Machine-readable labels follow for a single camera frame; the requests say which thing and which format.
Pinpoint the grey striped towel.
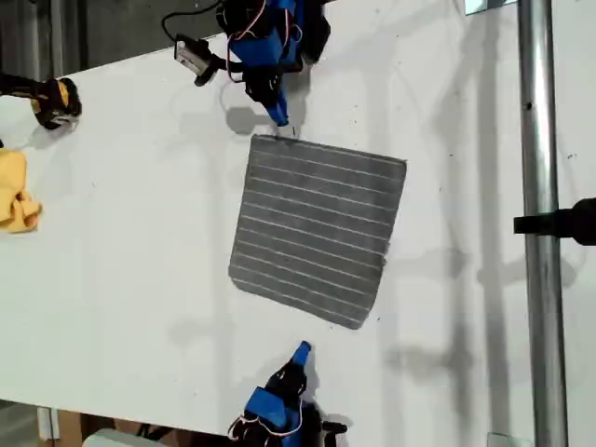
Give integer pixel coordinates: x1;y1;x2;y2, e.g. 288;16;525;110
227;133;409;332

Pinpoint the white box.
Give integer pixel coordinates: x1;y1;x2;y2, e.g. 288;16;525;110
82;427;162;447

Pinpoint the black yellow power tool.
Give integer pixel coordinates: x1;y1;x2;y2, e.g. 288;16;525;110
0;72;84;130

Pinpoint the yellow cloth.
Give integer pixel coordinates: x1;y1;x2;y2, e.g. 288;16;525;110
0;147;44;234

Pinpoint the black clamp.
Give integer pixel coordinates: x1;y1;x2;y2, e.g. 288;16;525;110
513;197;596;248

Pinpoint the black camera stalk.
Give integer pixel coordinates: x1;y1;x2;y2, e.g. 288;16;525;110
194;54;244;88

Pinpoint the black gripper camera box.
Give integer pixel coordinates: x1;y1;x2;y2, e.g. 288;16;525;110
320;418;349;447
174;34;211;75

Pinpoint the black camera cable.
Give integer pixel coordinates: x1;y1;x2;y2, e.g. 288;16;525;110
161;0;224;41

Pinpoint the white table bracket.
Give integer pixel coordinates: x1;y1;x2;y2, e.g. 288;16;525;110
36;406;61;441

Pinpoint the steel post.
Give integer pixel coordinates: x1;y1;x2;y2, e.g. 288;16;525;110
516;0;570;447

